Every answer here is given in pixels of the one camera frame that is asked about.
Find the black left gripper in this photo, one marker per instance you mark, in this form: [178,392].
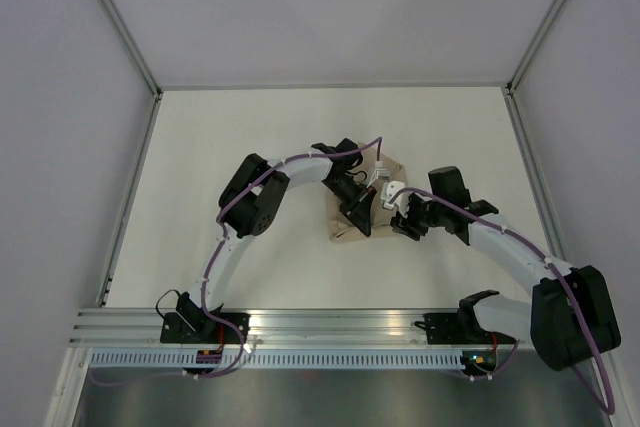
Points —
[358,210]

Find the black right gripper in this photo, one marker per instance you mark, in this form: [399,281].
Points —
[407,226]

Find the beige cloth napkin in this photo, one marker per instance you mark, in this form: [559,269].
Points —
[382,219]

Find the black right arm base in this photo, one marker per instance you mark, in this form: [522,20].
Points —
[446,328]

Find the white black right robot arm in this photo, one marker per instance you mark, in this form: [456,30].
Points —
[569,316]

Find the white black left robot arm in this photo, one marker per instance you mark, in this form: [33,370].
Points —
[249,204]

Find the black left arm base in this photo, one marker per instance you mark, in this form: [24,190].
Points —
[188,324]

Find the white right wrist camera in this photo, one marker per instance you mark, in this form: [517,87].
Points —
[394,196]

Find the aluminium rear frame bar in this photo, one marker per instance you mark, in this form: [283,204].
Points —
[334,85]

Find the aluminium table edge rail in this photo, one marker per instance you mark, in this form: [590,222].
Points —
[120,226]

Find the aluminium front mounting rail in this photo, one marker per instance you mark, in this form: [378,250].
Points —
[269,328]

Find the white slotted cable duct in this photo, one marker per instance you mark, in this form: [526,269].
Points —
[319,359]

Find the aluminium right frame post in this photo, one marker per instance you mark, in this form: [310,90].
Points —
[550,16]

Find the aluminium frame post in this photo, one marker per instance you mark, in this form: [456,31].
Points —
[550,16]
[130,46]

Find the aluminium left frame post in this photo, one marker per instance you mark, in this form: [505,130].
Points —
[130,46]

